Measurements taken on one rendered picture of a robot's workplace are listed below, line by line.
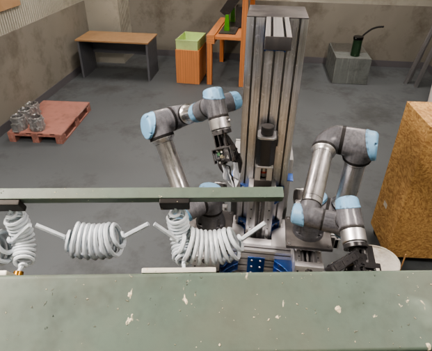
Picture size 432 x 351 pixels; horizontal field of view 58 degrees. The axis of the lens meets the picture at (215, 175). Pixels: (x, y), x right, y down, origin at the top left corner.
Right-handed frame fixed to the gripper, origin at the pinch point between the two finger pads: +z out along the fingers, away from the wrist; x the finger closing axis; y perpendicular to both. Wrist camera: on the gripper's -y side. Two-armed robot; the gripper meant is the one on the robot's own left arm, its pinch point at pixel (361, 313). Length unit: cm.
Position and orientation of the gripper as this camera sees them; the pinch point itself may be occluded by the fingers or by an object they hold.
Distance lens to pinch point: 123.8
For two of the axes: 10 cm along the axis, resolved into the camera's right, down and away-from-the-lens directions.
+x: -3.7, 4.2, 8.3
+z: 0.2, 8.9, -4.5
